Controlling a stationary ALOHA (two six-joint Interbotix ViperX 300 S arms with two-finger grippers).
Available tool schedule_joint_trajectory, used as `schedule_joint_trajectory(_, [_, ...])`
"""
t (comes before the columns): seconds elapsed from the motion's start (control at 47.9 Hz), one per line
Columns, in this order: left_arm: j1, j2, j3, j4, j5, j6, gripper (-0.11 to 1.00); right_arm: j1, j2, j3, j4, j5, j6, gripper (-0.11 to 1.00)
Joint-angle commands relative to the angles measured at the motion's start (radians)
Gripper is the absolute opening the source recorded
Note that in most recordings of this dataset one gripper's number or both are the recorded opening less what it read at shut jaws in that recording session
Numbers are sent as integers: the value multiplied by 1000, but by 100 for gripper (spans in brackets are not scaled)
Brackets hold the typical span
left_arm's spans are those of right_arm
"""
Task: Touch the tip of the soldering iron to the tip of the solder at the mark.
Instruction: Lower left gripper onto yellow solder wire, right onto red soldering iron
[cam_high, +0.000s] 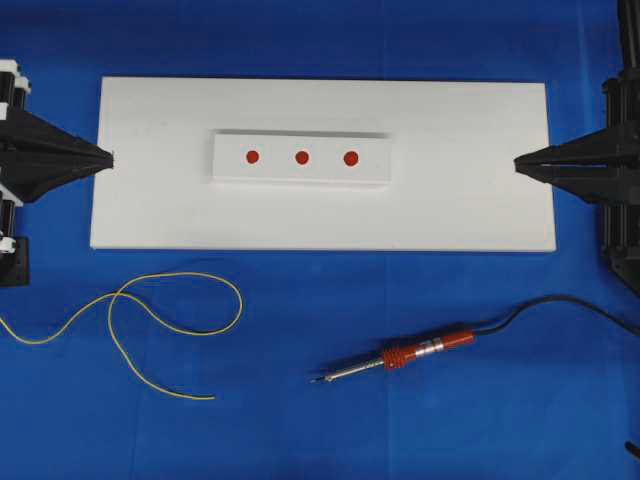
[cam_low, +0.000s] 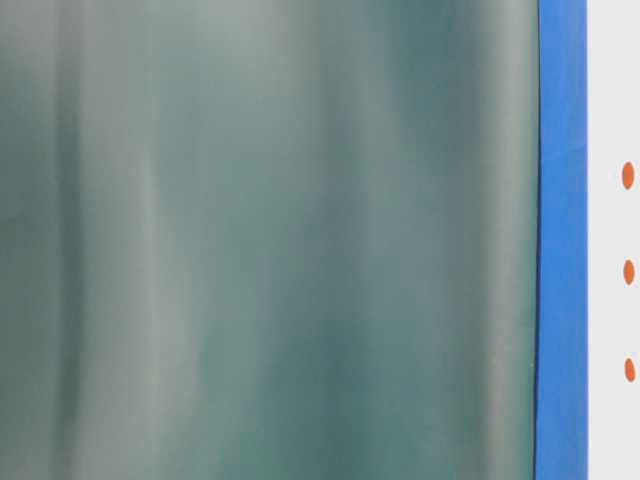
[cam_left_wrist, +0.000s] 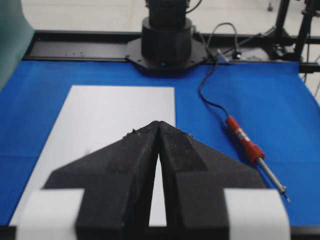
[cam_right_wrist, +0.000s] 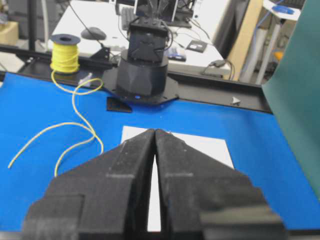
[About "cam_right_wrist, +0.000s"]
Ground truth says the white office desk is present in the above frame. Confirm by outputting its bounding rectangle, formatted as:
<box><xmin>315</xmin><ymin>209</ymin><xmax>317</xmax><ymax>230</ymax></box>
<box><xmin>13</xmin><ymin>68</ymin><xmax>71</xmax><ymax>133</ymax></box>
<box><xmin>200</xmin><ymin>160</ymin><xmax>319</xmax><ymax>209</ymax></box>
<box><xmin>52</xmin><ymin>0</ymin><xmax>232</xmax><ymax>75</ymax></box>

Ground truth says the black keyboard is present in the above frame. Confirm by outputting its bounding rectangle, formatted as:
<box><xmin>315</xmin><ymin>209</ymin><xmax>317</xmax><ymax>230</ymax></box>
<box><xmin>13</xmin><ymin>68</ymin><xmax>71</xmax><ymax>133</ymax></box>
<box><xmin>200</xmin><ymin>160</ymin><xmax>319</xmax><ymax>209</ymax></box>
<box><xmin>121</xmin><ymin>7</ymin><xmax>137</xmax><ymax>31</ymax></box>

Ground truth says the blue table mat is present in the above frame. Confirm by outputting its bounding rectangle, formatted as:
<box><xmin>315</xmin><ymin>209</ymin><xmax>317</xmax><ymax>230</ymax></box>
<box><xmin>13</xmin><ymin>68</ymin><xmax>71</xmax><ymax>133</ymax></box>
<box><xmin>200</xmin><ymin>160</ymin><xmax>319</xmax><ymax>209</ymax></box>
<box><xmin>0</xmin><ymin>73</ymin><xmax>320</xmax><ymax>232</ymax></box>

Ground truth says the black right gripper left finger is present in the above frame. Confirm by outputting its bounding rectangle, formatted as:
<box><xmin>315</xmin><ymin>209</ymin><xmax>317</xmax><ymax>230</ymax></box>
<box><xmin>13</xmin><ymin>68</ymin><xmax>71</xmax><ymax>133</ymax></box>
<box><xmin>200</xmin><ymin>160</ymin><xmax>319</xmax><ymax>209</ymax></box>
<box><xmin>23</xmin><ymin>129</ymin><xmax>156</xmax><ymax>240</ymax></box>

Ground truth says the black corner bracket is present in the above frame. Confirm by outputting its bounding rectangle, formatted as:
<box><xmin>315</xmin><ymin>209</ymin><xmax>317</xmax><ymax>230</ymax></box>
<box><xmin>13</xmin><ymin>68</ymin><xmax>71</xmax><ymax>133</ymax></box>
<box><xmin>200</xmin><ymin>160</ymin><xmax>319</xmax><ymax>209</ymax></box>
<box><xmin>106</xmin><ymin>97</ymin><xmax>132</xmax><ymax>113</ymax></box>

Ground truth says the yellow solder wire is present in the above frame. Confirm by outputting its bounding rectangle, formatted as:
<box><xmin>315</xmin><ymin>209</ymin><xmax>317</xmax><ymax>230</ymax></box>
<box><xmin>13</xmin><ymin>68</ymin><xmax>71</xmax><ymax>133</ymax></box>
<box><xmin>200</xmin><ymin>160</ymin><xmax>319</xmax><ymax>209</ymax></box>
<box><xmin>7</xmin><ymin>70</ymin><xmax>105</xmax><ymax>177</ymax></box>

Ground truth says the black aluminium frame rail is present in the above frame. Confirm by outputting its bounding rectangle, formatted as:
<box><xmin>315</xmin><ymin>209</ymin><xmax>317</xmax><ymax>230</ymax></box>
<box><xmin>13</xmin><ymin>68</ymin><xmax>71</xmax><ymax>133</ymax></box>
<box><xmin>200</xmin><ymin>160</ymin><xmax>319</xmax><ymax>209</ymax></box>
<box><xmin>0</xmin><ymin>45</ymin><xmax>272</xmax><ymax>114</ymax></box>

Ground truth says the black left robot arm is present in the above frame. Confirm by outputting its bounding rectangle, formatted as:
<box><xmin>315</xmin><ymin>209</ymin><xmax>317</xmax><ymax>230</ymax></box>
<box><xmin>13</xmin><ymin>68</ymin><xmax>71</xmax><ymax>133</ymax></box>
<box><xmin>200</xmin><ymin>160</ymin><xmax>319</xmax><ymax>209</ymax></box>
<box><xmin>22</xmin><ymin>0</ymin><xmax>178</xmax><ymax>240</ymax></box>

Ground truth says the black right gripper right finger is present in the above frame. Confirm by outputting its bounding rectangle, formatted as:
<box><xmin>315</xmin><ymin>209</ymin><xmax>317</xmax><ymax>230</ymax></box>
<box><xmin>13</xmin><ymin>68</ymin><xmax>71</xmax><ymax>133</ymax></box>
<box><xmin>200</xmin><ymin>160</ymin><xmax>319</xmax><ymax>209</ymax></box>
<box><xmin>155</xmin><ymin>129</ymin><xmax>288</xmax><ymax>240</ymax></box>

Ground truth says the yellow solder spool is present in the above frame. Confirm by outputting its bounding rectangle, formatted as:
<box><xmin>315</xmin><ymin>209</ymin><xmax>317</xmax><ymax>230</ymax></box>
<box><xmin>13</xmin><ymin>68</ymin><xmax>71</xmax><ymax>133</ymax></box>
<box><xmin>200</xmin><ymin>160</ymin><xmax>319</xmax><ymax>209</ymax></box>
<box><xmin>50</xmin><ymin>33</ymin><xmax>81</xmax><ymax>74</ymax></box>

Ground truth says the black computer mouse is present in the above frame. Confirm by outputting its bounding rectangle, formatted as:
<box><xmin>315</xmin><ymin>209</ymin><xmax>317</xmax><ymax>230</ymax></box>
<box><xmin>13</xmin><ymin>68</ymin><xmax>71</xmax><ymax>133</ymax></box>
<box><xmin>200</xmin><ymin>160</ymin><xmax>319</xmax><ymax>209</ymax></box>
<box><xmin>80</xmin><ymin>27</ymin><xmax>107</xmax><ymax>41</ymax></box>

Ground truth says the white board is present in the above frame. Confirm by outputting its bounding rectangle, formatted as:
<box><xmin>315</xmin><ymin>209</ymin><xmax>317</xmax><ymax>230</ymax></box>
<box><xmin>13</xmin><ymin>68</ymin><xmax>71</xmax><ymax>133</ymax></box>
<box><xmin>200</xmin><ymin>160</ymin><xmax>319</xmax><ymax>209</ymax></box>
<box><xmin>121</xmin><ymin>125</ymin><xmax>234</xmax><ymax>233</ymax></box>

